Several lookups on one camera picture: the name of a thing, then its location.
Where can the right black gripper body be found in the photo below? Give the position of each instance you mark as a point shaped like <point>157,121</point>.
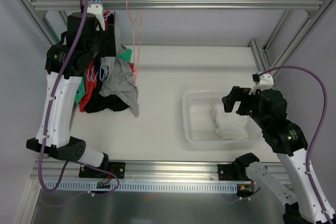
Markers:
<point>241,100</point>

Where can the pink hanger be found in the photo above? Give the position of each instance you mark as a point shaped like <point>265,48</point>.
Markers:
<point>136,44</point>

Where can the aluminium hanging rail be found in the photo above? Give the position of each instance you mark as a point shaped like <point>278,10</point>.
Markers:
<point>211,4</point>

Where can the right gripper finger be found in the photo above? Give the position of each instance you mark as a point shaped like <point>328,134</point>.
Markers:
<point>229,102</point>
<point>238,94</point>

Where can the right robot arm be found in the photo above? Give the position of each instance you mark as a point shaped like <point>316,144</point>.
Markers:
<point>306,203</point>

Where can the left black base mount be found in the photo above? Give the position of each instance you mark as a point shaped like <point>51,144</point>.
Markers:
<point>116,168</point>

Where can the green tank top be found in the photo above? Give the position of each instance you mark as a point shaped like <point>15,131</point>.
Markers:
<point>81,91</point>

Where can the grey tank top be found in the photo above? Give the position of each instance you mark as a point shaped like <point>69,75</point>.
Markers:
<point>121,80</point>

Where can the red tank top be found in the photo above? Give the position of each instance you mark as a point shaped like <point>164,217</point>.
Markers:
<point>109,81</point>

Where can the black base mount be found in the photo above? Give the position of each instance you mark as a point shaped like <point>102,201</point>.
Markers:
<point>226,172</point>
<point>116,168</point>

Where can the white plastic basket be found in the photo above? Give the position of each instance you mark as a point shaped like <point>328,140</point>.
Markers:
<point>199,126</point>

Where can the white tank top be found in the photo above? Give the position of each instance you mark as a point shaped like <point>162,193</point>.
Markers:
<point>229,126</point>

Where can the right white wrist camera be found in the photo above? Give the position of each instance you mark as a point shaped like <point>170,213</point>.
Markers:
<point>262,82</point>

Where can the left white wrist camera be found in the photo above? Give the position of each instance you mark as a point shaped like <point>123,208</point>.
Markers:
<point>97,10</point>

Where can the white slotted cable duct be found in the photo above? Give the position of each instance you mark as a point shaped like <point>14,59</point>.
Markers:
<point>165,187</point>

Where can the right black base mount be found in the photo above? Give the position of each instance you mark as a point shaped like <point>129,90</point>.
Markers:
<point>226,172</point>

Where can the black tank top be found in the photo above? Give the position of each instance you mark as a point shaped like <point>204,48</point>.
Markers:
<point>94,101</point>

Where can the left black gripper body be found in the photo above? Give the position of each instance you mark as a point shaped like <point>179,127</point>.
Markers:
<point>110,34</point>

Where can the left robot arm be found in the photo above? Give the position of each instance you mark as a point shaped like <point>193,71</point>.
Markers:
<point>66,64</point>

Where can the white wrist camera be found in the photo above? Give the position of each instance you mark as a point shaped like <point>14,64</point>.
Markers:
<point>262,82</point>
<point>97,10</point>

